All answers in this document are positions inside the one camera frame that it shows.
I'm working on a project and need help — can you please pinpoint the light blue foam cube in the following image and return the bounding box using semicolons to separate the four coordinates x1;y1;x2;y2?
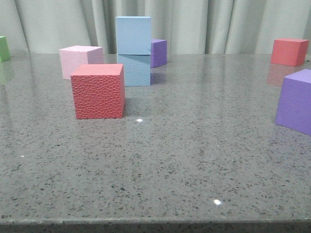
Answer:
116;16;151;55

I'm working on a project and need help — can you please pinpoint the textured red foam cube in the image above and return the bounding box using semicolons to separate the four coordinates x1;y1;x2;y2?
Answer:
70;64;125;119

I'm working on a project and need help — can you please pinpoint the purple foam cube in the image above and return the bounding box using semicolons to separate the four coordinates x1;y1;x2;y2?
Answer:
151;39;167;68

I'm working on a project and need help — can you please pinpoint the pink foam cube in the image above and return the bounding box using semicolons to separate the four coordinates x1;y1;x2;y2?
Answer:
59;45;104;80

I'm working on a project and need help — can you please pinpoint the large near purple cube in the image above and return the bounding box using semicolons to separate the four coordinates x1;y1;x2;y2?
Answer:
275;69;311;135

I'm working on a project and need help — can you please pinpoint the orange-red foam cube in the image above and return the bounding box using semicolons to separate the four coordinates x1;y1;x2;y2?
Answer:
271;38;309;67

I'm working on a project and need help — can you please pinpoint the grey-green curtain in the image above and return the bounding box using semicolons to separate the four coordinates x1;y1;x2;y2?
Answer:
0;0;311;54

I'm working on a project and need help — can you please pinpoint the green foam cube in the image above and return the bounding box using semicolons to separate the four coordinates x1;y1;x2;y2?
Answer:
0;36;10;62

